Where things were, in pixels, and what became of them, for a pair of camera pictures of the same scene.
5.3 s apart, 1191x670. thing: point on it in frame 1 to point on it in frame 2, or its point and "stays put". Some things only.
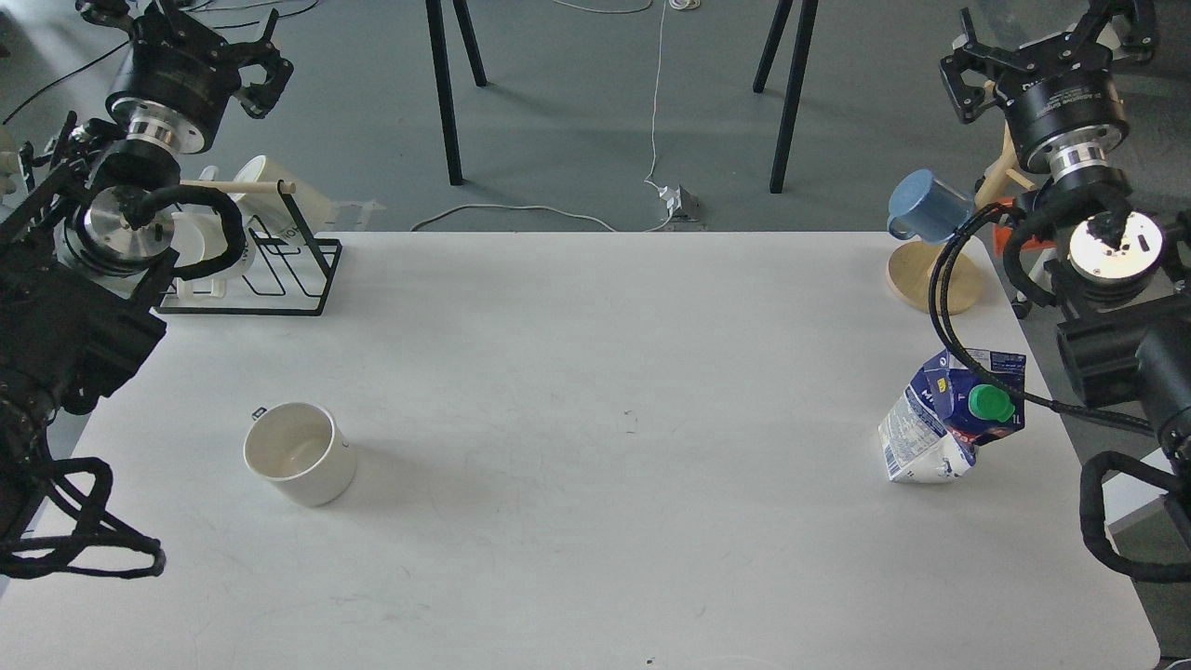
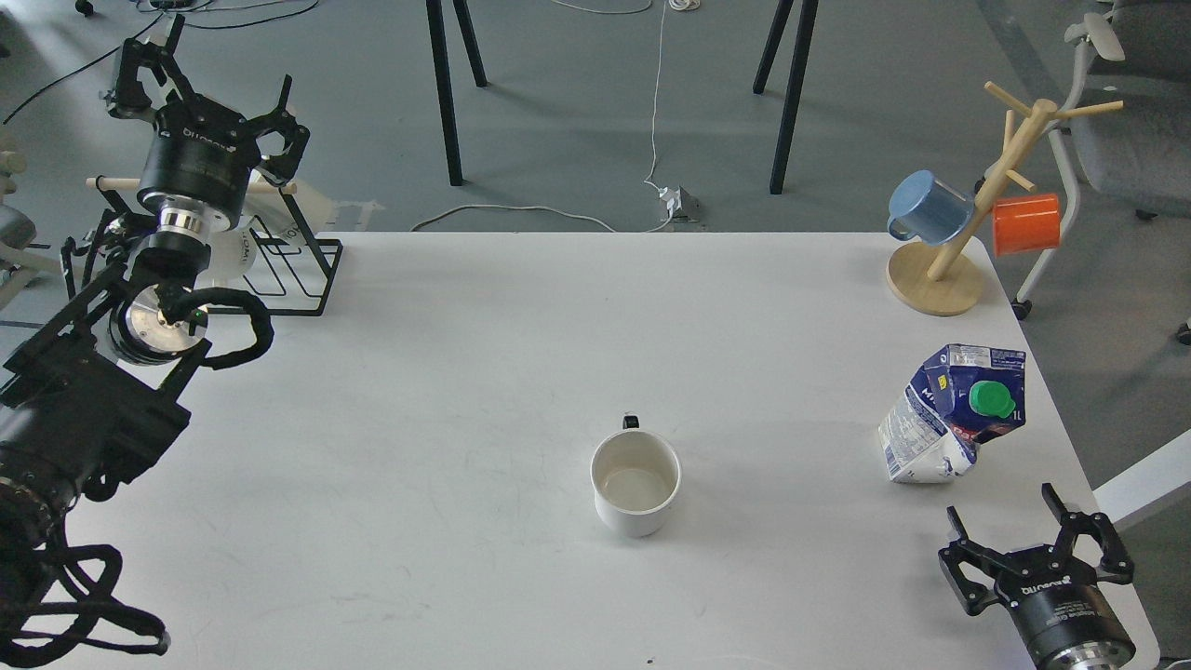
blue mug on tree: [922, 205] stays put
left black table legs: [435, 20] stays put
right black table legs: [800, 62] stays put
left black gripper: [180, 79] to [198, 167]
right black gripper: [1063, 106] to [1054, 598]
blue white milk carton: [946, 409] stays put
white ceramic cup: [299, 451] to [635, 475]
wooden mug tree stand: [908, 270] stays put
